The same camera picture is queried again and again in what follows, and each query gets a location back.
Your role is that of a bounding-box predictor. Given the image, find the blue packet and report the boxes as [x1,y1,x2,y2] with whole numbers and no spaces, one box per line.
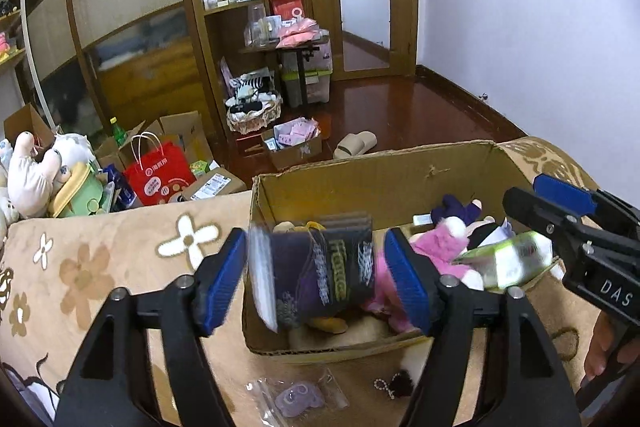
[102,164,136,210]

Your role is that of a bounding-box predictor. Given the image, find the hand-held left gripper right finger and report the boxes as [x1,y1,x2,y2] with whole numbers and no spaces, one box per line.
[384,227,573,427]

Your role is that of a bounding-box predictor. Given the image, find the open brown cardboard box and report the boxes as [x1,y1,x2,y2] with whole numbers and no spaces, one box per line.
[4,103,56,148]
[95,119,166,168]
[160,111,217,172]

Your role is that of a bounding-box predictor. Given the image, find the brown labelled parcel box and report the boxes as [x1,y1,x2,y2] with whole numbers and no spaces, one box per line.
[180,167,248,202]

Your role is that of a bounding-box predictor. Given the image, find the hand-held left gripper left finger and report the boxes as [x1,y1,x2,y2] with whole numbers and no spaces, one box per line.
[52,227,248,427]

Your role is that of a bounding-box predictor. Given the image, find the white grey printed cloth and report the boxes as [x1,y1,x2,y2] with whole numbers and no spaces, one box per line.
[0,359,58,427]

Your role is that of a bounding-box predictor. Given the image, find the red paper bag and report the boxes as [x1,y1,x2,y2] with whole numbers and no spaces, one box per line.
[123,132,197,206]

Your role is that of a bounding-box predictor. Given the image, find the purple-haired plush doll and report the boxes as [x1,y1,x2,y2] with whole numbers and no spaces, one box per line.
[432,194,516,253]

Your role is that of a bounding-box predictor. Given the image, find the green yellow plush bag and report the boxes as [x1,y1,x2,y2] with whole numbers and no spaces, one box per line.
[47,162,108,218]

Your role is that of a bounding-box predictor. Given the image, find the pink printed flat packet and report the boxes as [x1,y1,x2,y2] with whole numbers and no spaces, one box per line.
[220,57,239,90]

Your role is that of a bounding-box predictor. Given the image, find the white fluffy plush toy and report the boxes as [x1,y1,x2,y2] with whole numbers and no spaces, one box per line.
[52,134,96,168]

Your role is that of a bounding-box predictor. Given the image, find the yellow white shelf rack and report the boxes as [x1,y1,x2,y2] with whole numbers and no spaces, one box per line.
[0,0,57,130]

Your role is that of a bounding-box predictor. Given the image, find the printed cardboard box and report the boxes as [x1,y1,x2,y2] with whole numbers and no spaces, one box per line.
[241,139,546,360]

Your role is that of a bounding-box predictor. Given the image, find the small dark table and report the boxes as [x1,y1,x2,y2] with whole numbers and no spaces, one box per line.
[239,38,331,108]

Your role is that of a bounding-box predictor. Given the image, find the cardboard box of pink packets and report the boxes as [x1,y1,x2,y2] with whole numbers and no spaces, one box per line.
[260,117,323,172]

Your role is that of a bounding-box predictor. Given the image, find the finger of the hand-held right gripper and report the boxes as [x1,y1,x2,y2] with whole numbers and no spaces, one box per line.
[502,187,601,258]
[532,173,640,233]

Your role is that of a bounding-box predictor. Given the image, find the black ball-chain keychain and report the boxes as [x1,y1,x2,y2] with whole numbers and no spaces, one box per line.
[374,371,416,396]

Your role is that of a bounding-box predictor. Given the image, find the person's right hand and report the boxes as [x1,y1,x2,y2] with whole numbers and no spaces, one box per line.
[585,314,623,380]

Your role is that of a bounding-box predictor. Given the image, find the pile of pink packets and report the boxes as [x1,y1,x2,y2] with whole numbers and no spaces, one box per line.
[276,19,321,50]

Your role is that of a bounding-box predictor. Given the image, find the pink fuzzy plush toy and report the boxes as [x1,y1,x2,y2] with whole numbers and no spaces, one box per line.
[362,216,473,334]

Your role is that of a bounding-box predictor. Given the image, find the red printed bag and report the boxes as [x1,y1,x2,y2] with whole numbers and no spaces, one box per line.
[268,0,306,22]

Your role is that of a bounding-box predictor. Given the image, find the dark purple clear-wrapped packet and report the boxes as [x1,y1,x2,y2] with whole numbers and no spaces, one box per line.
[247,212,376,334]

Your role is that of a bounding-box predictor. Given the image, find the beige slipper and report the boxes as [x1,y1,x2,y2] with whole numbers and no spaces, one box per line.
[332,132,378,160]

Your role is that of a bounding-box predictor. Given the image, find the clear bag with purple charm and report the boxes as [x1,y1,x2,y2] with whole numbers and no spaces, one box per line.
[245,366,349,423]

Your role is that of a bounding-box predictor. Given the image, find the green white packet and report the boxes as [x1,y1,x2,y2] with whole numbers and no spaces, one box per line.
[452,231,554,292]

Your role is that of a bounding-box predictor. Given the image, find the pile of socks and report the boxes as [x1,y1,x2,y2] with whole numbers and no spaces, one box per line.
[227,69,281,115]

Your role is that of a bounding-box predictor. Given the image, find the clear plastic storage bin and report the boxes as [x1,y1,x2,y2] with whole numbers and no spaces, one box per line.
[280,34,333,105]

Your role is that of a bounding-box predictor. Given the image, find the woven basket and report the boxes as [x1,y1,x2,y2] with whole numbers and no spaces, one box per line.
[226,99,283,135]

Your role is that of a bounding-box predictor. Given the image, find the white plush with pink paws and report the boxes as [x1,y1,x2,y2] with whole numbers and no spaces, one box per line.
[10,132,63,218]

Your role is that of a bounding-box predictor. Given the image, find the clear plastic jar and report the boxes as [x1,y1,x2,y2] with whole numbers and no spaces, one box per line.
[245,3,268,48]

